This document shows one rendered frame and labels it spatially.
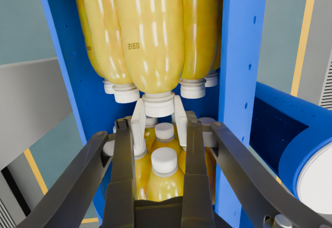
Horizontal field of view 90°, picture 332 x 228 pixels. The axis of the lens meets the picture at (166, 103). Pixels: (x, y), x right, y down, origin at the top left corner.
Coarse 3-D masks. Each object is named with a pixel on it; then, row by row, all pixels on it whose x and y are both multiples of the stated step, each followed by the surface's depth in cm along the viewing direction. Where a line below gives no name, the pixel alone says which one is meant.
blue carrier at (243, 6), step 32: (64, 0) 25; (224, 0) 13; (256, 0) 15; (64, 32) 25; (224, 32) 14; (256, 32) 16; (64, 64) 24; (224, 64) 15; (256, 64) 18; (96, 96) 33; (224, 96) 16; (96, 128) 33; (96, 192) 28; (224, 192) 20
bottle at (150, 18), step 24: (120, 0) 16; (144, 0) 15; (168, 0) 15; (120, 24) 17; (144, 24) 15; (168, 24) 16; (144, 48) 16; (168, 48) 16; (144, 72) 17; (168, 72) 17; (144, 96) 20; (168, 96) 19
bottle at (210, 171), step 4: (184, 148) 30; (180, 152) 31; (184, 152) 30; (180, 156) 30; (184, 156) 29; (208, 156) 30; (180, 160) 30; (184, 160) 29; (208, 160) 29; (180, 164) 30; (184, 164) 29; (208, 164) 29; (212, 164) 30; (180, 168) 30; (184, 168) 29; (208, 168) 29; (212, 168) 30; (184, 172) 29; (208, 172) 29; (212, 172) 30; (208, 176) 29; (212, 176) 30; (212, 180) 30; (212, 184) 31; (212, 188) 31; (212, 192) 32; (212, 196) 32
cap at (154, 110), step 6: (144, 102) 21; (162, 102) 19; (168, 102) 20; (144, 108) 21; (150, 108) 20; (156, 108) 19; (162, 108) 20; (168, 108) 20; (174, 108) 21; (150, 114) 20; (156, 114) 20; (162, 114) 20; (168, 114) 20
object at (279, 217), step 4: (276, 216) 7; (280, 216) 7; (284, 216) 7; (268, 220) 7; (272, 220) 7; (276, 220) 6; (280, 220) 6; (284, 220) 6; (288, 220) 6; (264, 224) 7; (268, 224) 7; (272, 224) 7; (276, 224) 6; (280, 224) 6; (284, 224) 6; (288, 224) 6; (292, 224) 6
